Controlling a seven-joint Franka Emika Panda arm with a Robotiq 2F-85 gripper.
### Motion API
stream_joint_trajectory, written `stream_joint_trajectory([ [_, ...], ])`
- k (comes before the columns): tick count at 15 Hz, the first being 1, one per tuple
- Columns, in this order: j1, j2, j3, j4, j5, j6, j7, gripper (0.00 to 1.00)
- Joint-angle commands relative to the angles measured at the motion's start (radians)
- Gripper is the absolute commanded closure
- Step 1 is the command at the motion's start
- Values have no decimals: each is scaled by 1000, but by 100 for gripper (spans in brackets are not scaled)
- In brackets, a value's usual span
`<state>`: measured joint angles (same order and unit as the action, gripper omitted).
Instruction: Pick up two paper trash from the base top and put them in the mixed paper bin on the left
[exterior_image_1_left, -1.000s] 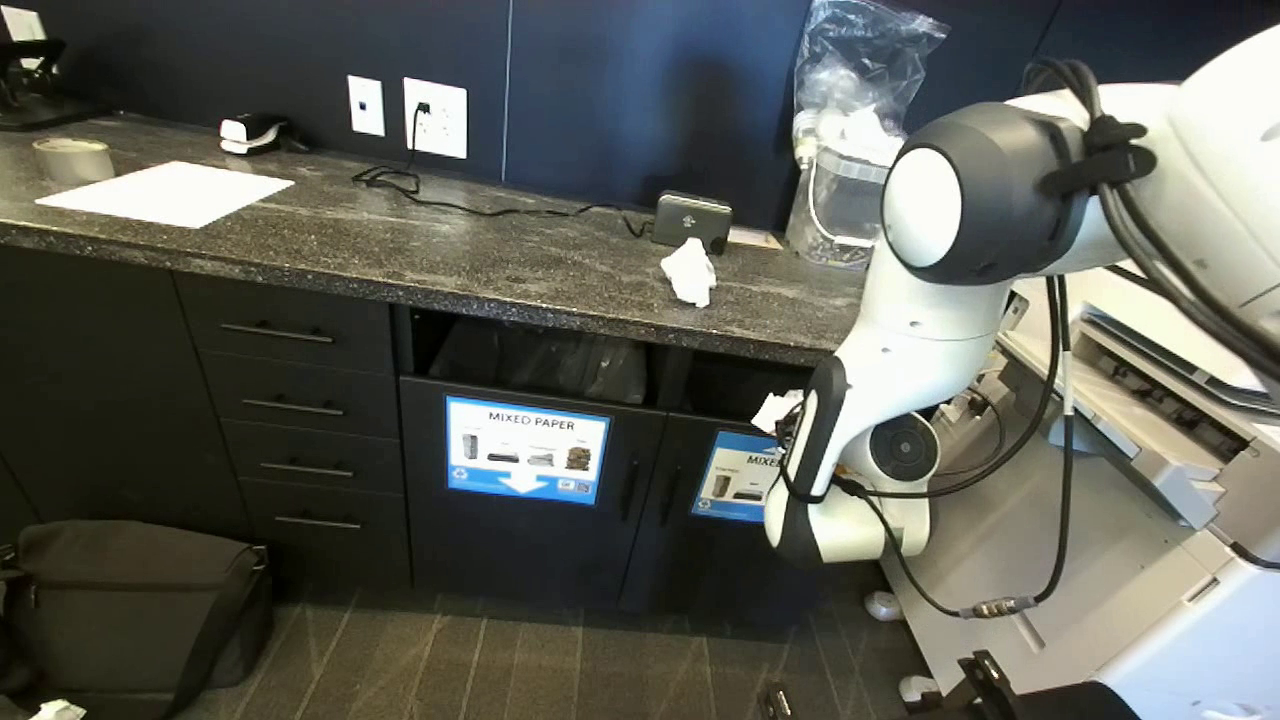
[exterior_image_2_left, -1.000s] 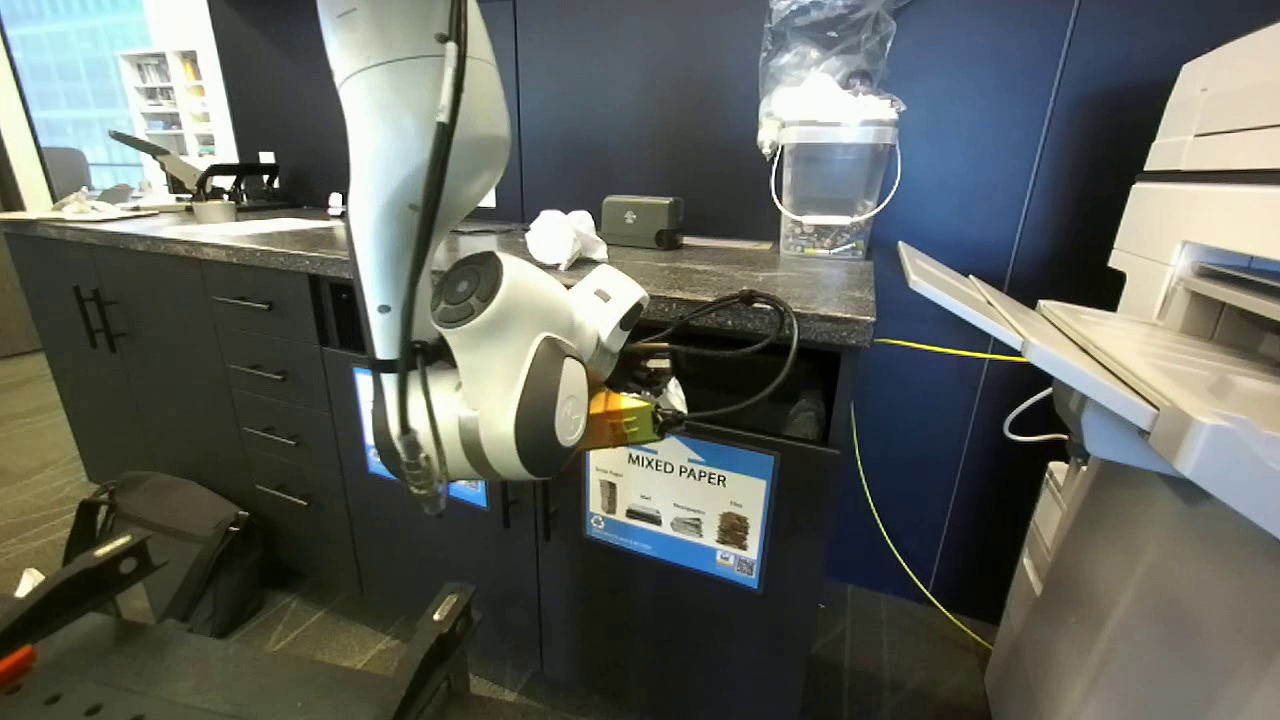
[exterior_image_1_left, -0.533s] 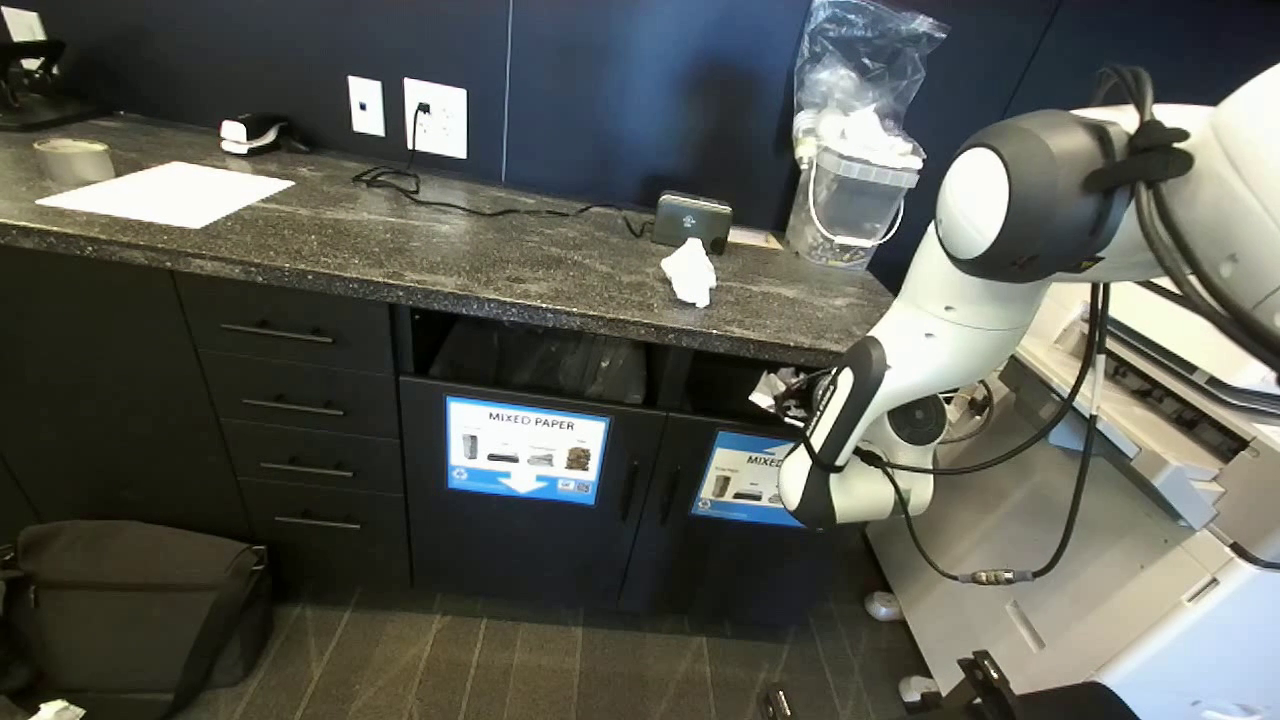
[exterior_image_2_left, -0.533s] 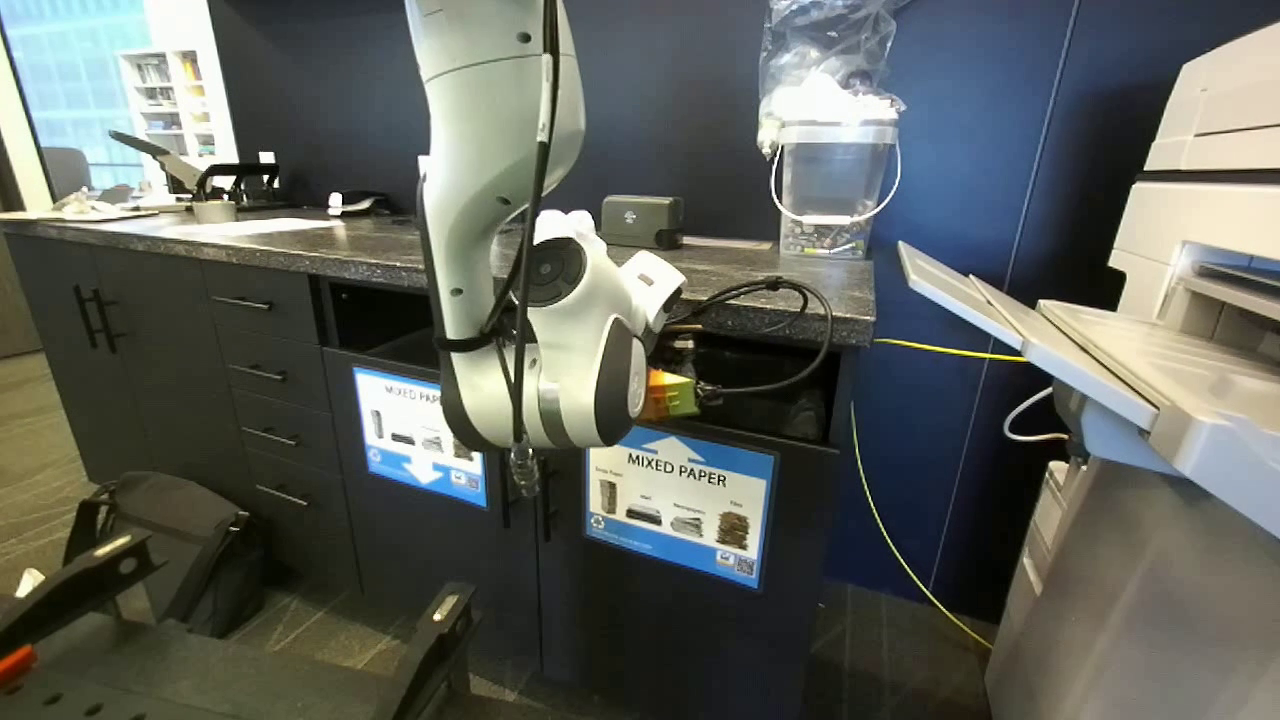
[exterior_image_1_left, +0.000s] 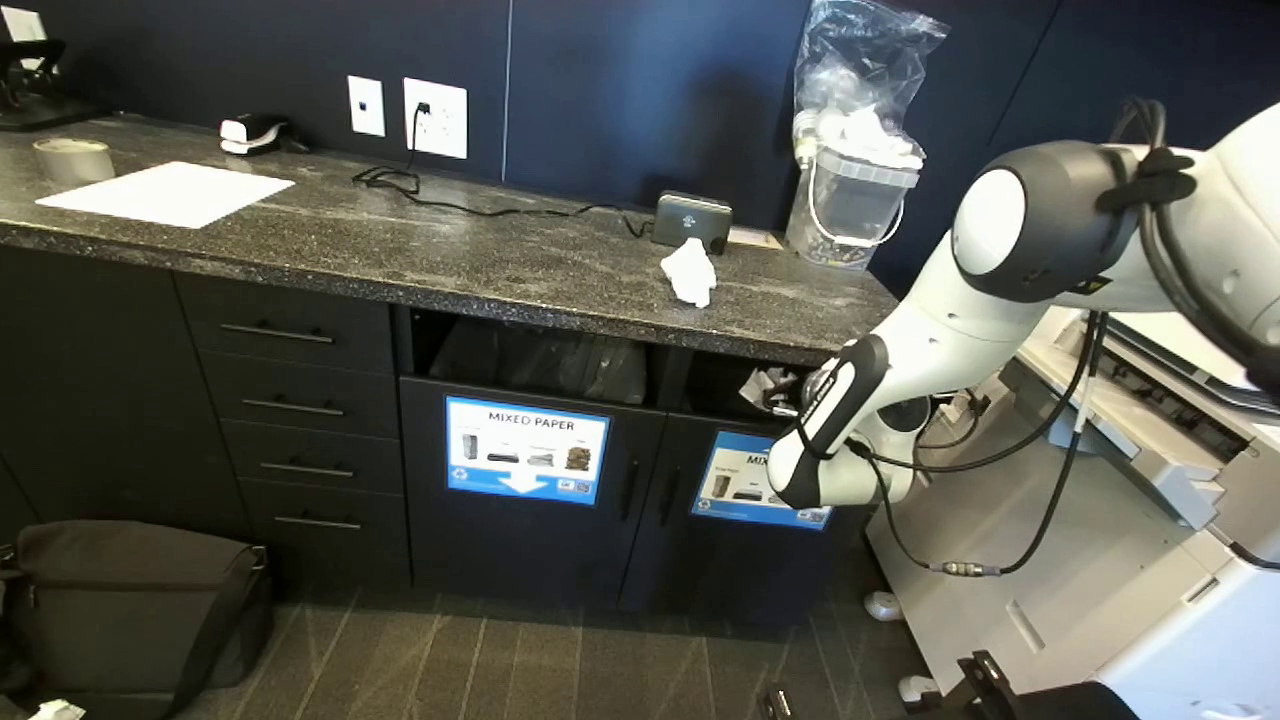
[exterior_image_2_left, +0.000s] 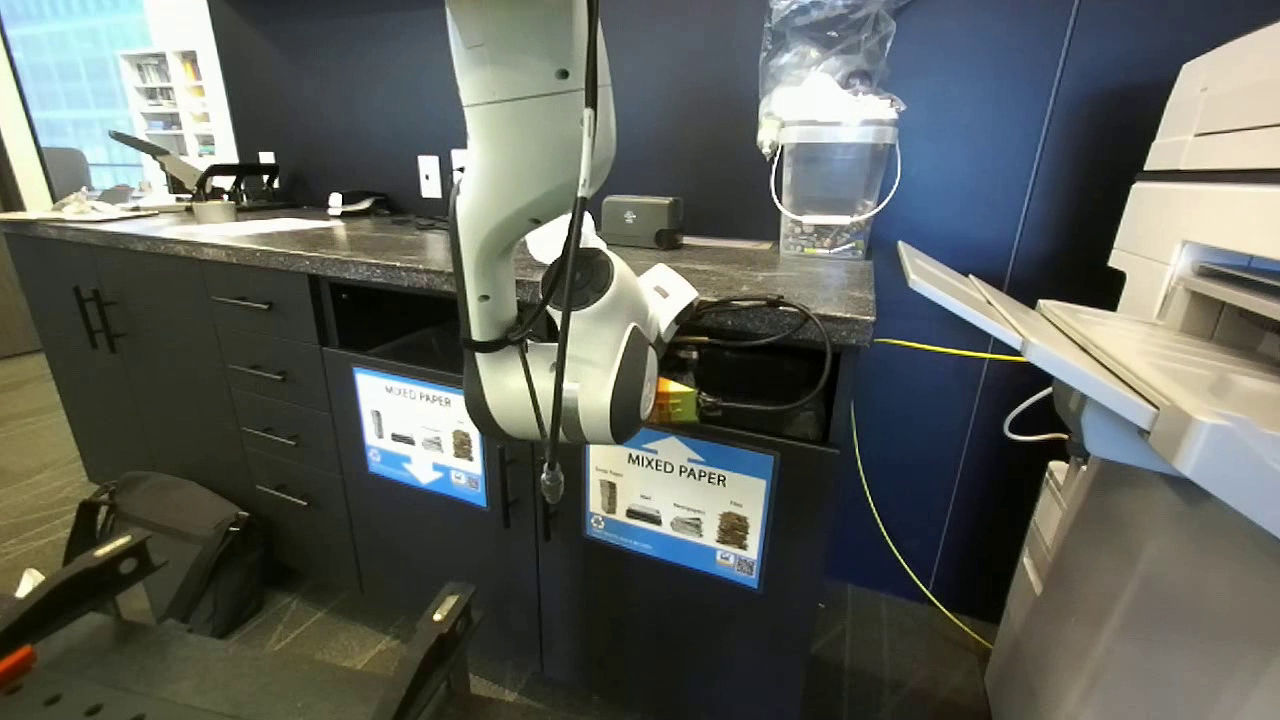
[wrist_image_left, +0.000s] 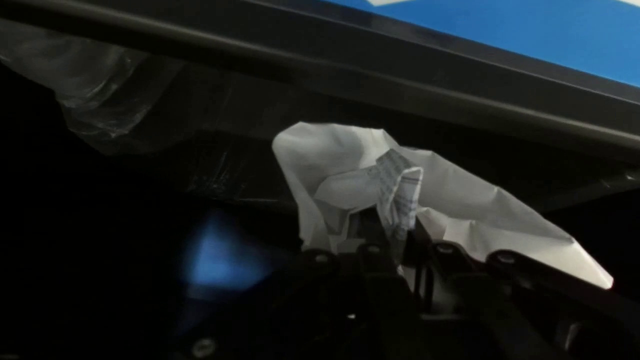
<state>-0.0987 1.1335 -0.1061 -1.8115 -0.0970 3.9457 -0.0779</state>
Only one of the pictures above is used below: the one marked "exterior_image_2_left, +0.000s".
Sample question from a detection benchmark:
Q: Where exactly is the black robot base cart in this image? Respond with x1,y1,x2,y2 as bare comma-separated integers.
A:
0,467,478,720

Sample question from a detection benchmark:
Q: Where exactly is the mixed paper sign up arrow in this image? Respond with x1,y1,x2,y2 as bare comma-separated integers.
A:
578,421,778,592

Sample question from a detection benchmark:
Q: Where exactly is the mixed paper sign down arrow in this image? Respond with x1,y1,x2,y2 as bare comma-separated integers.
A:
346,365,493,511

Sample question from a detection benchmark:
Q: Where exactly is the small black box device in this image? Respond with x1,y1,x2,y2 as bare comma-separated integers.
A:
595,191,686,252

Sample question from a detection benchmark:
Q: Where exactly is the white power adapter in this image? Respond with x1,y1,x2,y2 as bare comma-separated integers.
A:
323,190,393,221

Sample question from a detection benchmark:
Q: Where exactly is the flat white paper sheet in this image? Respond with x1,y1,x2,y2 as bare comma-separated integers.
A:
76,211,351,247

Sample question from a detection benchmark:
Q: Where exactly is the black desktop hole punch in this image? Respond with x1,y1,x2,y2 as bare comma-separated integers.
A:
109,130,282,225

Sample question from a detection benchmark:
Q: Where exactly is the dark cabinet with granite counter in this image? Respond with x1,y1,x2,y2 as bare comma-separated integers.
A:
0,211,880,720

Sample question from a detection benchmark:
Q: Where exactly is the white shelf unit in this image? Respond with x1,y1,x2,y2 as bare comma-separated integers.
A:
115,49,223,165

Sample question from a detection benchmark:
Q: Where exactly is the large grey office printer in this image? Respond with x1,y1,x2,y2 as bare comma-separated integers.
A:
891,17,1280,720

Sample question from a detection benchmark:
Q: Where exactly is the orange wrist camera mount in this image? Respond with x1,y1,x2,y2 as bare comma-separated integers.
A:
646,378,703,433

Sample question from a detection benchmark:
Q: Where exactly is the clear plastic bucket with handle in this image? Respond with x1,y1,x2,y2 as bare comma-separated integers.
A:
763,118,909,260

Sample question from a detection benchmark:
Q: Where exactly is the yellow cable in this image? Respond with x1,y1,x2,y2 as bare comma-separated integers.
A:
842,338,1033,656

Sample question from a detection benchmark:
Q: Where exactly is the white cable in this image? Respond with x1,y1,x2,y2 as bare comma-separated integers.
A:
999,385,1075,453

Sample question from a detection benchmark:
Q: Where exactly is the black cabinet door handle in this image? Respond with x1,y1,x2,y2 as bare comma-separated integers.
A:
92,286,123,357
72,282,98,357

